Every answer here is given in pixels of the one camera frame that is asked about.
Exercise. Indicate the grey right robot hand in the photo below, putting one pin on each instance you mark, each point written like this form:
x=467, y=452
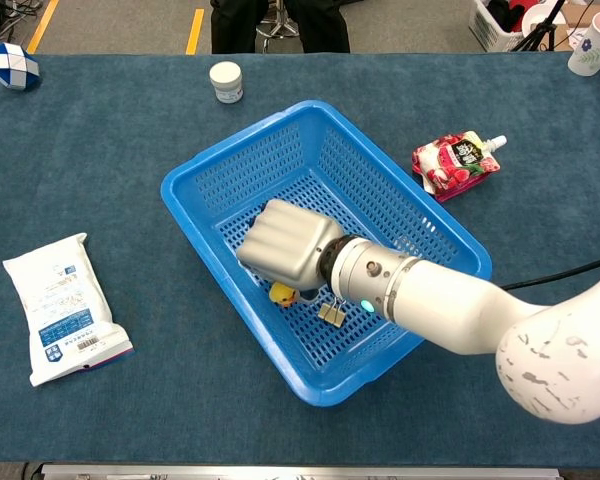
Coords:
x=287, y=245

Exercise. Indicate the yellow duck toy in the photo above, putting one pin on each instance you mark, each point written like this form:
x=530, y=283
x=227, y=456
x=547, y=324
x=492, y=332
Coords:
x=282, y=296

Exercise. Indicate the gold binder clip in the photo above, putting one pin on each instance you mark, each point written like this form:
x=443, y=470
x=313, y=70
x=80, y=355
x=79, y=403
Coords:
x=331, y=316

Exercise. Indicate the blue perforated plastic basket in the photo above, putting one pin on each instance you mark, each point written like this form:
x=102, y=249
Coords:
x=325, y=395

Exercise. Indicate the red drink pouch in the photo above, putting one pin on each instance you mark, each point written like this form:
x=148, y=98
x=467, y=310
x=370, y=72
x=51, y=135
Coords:
x=455, y=165

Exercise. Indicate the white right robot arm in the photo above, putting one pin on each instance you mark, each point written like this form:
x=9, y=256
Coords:
x=455, y=310

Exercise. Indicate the white plastic laundry basket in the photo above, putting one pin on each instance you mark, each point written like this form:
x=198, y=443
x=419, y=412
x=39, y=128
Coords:
x=485, y=30

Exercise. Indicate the small white lidded jar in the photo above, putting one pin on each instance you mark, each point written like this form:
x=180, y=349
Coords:
x=226, y=80

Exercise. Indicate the chrome stool base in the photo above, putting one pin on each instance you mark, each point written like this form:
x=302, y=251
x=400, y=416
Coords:
x=277, y=27

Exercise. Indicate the person in black trousers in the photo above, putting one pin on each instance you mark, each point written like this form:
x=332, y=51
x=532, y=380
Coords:
x=235, y=25

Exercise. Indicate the blue felt table cloth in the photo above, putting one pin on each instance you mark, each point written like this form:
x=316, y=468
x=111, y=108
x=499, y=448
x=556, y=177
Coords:
x=80, y=150

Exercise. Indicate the yellow floor tape strip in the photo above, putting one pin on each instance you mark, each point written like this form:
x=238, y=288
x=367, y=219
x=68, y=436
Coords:
x=195, y=30
x=42, y=27

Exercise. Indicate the white blue printed packet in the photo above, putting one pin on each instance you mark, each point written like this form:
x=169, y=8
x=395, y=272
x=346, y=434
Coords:
x=60, y=305

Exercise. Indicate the blue white snake puzzle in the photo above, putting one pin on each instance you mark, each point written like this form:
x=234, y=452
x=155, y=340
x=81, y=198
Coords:
x=12, y=65

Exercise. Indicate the red cloth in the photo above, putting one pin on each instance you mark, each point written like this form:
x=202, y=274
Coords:
x=522, y=7

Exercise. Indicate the white bowl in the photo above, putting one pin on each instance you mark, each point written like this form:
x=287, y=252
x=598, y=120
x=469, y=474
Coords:
x=535, y=20

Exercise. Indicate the black tripod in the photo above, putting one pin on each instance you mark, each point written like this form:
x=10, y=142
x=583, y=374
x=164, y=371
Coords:
x=550, y=15

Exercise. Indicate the floral print paper cup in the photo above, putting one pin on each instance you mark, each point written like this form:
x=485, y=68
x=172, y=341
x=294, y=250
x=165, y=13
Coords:
x=592, y=50

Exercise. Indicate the cardboard box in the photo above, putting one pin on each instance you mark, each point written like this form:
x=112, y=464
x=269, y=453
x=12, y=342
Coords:
x=577, y=17

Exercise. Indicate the aluminium table edge rail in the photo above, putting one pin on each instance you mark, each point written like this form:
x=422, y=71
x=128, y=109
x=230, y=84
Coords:
x=300, y=472

